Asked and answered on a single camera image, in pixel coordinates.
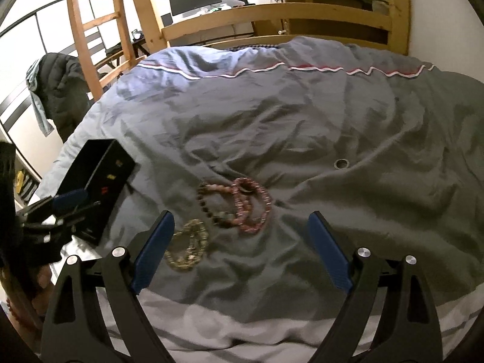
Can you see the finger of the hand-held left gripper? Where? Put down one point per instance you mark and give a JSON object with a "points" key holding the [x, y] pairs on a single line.
{"points": [[70, 197], [81, 208]]}

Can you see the black puffer jacket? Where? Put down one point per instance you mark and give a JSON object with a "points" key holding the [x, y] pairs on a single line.
{"points": [[64, 90]]}

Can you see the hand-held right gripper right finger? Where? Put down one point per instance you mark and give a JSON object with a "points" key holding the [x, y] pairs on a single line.
{"points": [[327, 251]]}

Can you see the yellow black item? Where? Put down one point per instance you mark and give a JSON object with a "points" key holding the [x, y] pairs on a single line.
{"points": [[20, 181]]}

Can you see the black computer monitor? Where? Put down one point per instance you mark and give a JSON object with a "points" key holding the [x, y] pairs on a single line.
{"points": [[194, 0]]}

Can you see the white striped bed sheet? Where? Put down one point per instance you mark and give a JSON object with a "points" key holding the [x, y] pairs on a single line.
{"points": [[227, 329]]}

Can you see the grey blue blanket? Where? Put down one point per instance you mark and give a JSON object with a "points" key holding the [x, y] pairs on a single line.
{"points": [[302, 121]]}

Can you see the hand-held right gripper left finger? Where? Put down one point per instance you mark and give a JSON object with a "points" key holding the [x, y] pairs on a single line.
{"points": [[153, 251]]}

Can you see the black jewelry box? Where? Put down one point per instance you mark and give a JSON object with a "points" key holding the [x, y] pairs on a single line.
{"points": [[109, 181]]}

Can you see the light blue garment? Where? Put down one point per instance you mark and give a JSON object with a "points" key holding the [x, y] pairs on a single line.
{"points": [[37, 102]]}

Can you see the white shelf unit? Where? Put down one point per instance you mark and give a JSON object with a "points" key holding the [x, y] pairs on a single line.
{"points": [[22, 155]]}

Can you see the small black clock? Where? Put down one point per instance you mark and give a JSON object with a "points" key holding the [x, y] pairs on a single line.
{"points": [[138, 36]]}

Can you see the person's left hand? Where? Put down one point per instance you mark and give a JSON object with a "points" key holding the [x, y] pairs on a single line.
{"points": [[42, 285]]}

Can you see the white wardrobe with black stripes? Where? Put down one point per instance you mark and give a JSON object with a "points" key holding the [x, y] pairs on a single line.
{"points": [[49, 26]]}

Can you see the wooden bed frame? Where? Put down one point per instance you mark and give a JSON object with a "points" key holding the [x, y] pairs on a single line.
{"points": [[272, 11]]}

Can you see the wooden ladder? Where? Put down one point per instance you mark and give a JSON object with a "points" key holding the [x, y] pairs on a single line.
{"points": [[81, 26]]}

